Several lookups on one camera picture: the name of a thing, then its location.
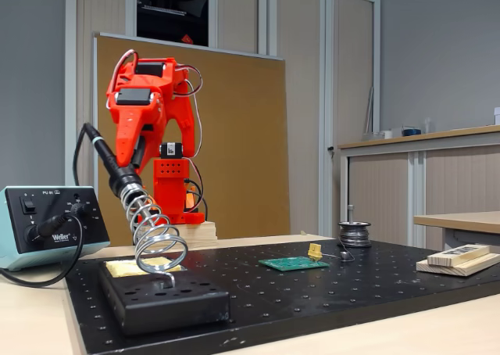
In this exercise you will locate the small round metal magnet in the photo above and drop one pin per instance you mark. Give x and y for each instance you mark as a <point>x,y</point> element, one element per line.
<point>345,255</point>

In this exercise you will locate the wooden blocks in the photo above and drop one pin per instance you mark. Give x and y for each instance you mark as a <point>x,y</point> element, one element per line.
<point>461,270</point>

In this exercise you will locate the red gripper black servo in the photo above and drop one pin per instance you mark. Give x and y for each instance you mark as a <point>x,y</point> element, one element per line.
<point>126,121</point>

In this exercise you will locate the teal Weller soldering station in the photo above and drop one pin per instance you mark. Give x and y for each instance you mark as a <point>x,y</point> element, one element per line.
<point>23,249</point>

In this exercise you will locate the low beige sideboard cabinet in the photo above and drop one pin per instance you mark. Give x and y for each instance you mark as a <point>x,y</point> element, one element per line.
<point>449,183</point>

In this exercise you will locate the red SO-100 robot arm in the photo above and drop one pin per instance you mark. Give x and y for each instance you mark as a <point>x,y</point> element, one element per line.
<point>183,120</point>

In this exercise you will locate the green circuit board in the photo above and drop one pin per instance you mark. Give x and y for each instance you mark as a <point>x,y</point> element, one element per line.
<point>293,264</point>

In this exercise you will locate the printed Kapla wooden plank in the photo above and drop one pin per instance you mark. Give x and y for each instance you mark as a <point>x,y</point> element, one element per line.
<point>459,254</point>

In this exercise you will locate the wooden desk grey frame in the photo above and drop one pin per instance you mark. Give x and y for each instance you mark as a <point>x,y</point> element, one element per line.
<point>461,220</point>

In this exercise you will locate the black perforated breadboard plate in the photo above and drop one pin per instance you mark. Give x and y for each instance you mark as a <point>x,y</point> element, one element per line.
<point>312,292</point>

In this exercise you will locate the metal spool post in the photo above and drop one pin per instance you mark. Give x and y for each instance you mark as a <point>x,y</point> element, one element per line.
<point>351,213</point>

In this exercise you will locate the grey rods against wall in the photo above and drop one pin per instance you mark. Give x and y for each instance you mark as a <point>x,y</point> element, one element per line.
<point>369,112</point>

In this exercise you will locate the black soldering iron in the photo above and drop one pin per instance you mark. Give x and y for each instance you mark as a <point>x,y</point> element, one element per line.
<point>105,151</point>

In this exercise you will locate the blue tape roll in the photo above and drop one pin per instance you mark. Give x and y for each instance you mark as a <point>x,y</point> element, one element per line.
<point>411,131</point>

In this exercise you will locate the yellow cleaning sponge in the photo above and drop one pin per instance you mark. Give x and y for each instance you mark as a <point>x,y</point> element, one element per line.
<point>121,270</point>

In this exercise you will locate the tall beige shutter cabinet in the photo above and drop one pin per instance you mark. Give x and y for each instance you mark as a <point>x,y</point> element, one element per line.
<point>301,97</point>

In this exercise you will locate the yellow power connector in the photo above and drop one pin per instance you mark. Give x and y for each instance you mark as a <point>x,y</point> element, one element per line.
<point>314,250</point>

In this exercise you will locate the metal spring iron holder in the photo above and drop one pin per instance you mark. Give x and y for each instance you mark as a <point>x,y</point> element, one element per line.
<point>181,249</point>

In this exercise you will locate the black iron stand base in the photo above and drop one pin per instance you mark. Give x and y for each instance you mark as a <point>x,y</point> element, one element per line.
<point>172,306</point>

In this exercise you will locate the orange table clamp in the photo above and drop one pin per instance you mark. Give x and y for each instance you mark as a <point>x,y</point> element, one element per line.
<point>191,200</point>

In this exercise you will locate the small white box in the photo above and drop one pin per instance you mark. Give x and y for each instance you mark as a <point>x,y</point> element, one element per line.
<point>386,134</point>

